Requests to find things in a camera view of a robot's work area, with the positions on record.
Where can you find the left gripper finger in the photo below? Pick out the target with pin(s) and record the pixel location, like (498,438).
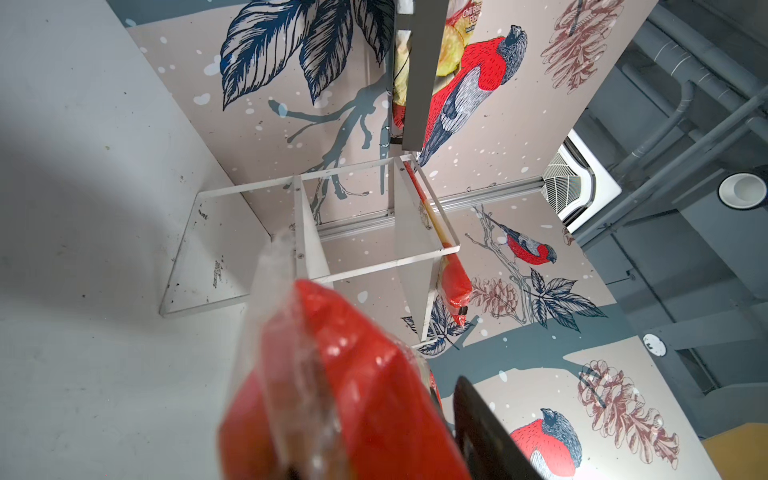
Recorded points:
(487,449)

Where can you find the red spaghetti bag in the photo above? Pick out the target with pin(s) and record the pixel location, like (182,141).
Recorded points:
(455,285)
(319,391)

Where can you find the white two-tier shelf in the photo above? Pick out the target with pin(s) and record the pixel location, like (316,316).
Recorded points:
(217,256)

